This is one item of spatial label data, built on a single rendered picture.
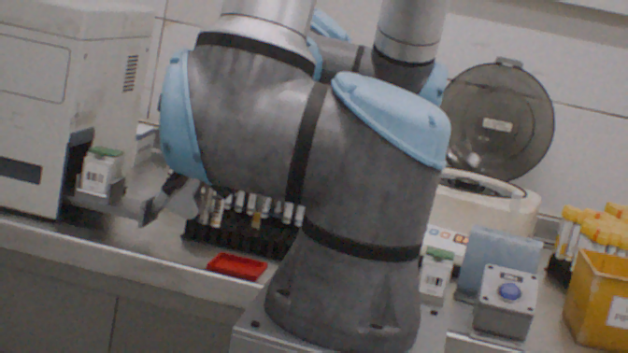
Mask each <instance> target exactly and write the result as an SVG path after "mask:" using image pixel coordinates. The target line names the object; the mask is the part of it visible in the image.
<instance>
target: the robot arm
mask: <svg viewBox="0 0 628 353"><path fill-rule="evenodd" d="M316 1H318V0H223V3H222V7H221V14H220V16H219V18H218V20H217V21H215V22H212V23H211V24H210V25H208V26H206V27H205V28H203V29H201V30H199V31H198V35H197V38H196V40H195V44H194V49H193V50H191V49H184V50H182V49H181V50H178V51H176V52H175V53H173V55H172V57H171V58H170V64H169V66H167V69H166V74H165V78H164V86H163V93H160V96H159V102H158V105H157V110H158V112H159V111H160V113H159V136H160V146H161V150H162V151H163V155H164V159H165V161H166V163H167V165H168V166H169V167H170V168H171V169H172V170H173V172H172V173H171V175H170V176H169V177H168V179H167V180H166V182H165V183H164V185H163V186H162V187H161V188H160V189H159V192H158V193H157V195H156V196H155V198H154V200H153V202H152V208H151V213H150V214H151V215H152V217H153V218H156V216H157V215H158V214H159V213H160V212H161V211H163V210H164V209H165V208H167V209H169V210H171V211H173V212H176V213H178V214H179V215H181V216H182V217H183V218H185V219H194V218H195V216H196V215H197V214H200V213H202V212H204V210H205V209H206V203H205V200H204V198H203V195H201V189H203V188H204V186H205V185H206V184H208V186H209V187H210V188H211V189H213V191H214V192H217V193H218V194H219V195H220V197H221V198H222V199H223V200H224V201H225V200H226V199H228V197H229V196H230V195H231V194H234V193H235V192H236V191H237V192H239V191H244V192H247V193H251V194H256V195H260V196H263V197H268V198H272V199H276V200H280V201H284V202H289V204H294V205H301V206H303V207H305V208H306V209H304V214H303V218H302V222H301V226H300V231H299V234H298V235H297V237H296V239H295V240H294V243H293V245H292V246H291V247H290V249H289V250H288V252H287V254H286V256H285V258H284V259H283V261H282V263H281V264H280V266H279V267H278V269H277V271H276V272H275V273H274V275H273V276H272V278H271V280H270V283H269V287H268V291H267V295H266V300H264V311H266V313H267V315H268V316H270V318H271V319H272V320H273V322H274V323H275V324H277V325H278V326H280V328H282V329H283V330H285V331H286V332H289V333H292V334H293V336H295V337H297V338H299V339H302V340H305V341H307V342H310V343H311V344H314V345H318V346H323V347H326V349H329V350H334V351H337V352H342V353H403V352H406V351H408V350H409V349H410V348H412V347H413V346H414V345H415V343H416V339H417V334H418V331H419V327H420V324H421V307H420V293H419V277H418V259H419V256H420V251H421V249H422V245H423V240H424V236H425V233H426V230H427V225H428V221H429V218H430V214H431V210H432V206H434V201H435V196H436V192H437V187H438V183H439V180H440V176H441V172H442V170H444V169H445V166H447V161H445V156H447V150H448V145H449V141H450V131H451V128H450V120H449V118H448V117H447V115H445V114H444V113H443V111H442V110H441V109H440V104H441V101H442V96H443V92H444V89H445V84H446V79H448V75H449V69H448V68H447V67H446V66H445V65H443V64H439V63H438V62H436V61H435V58H436V55H437V52H438V48H439V43H440V39H441V36H442V32H443V28H444V24H445V20H446V17H447V13H449V9H450V1H451V0H383V1H381V5H380V11H379V15H378V24H377V28H376V32H375V38H374V44H373V48H368V47H367V46H365V45H359V44H354V43H351V40H350V36H349V35H348V33H347V31H346V30H345V29H344V28H342V27H341V26H340V25H339V24H338V23H337V22H335V20H334V19H333V18H332V17H331V16H328V15H327V14H326V13H325V12H323V11H322V10H320V9H319V8H318V7H315V5H316Z"/></svg>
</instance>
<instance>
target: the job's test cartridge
mask: <svg viewBox="0 0 628 353"><path fill-rule="evenodd" d="M123 160H124V154H123V155H121V156H118V157H115V158H112V157H108V156H103V155H99V154H95V153H91V152H88V153H87V157H85V158H84V164H83V171H82V177H81V184H80V188H81V189H82V190H85V191H88V192H93V193H97V194H102V195H106V193H107V187H108V184H109V183H110V182H112V181H114V180H117V179H119V178H121V173H122V168H123Z"/></svg>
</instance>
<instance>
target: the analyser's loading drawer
mask: <svg viewBox="0 0 628 353"><path fill-rule="evenodd" d="M76 176H77V179H76V185H74V184H70V183H65V184H64V190H63V197H62V202H63V203H68V204H71V205H74V206H79V207H83V208H87V209H91V210H95V211H99V212H103V213H108V214H112V215H116V216H120V218H125V219H131V220H136V221H138V227H137V228H143V227H145V226H146V225H149V224H151V223H152V222H154V221H155V220H156V219H158V215H157V216H156V218H153V217H152V215H151V214H150V213H151V208H152V202H153V200H154V198H155V196H156V195H157V193H158V192H156V193H154V194H152V195H151V196H149V197H146V198H144V199H142V201H139V200H136V199H131V198H127V197H123V192H124V185H125V179H126V176H122V177H121V178H119V179H117V180H114V181H112V182H110V183H109V184H108V187H107V193H106V195H102V194H97V193H93V192H88V191H85V190H82V189H81V188H80V184H81V177H82V173H80V174H77V175H76Z"/></svg>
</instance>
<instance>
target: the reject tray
mask: <svg viewBox="0 0 628 353"><path fill-rule="evenodd" d="M267 267H268V262H263V261H256V260H252V259H248V258H244V257H239V256H236V255H235V254H232V253H226V252H222V251H221V252H220V253H219V254H217V256H216V257H215V258H213V259H212V260H211V261H209V262H208V263H207V268H206V270H209V271H212V272H217V273H221V274H225V275H232V276H236V277H241V278H245V279H248V280H253V282H256V280H257V279H258V278H259V277H260V276H261V274H262V273H263V272H264V271H266V270H267Z"/></svg>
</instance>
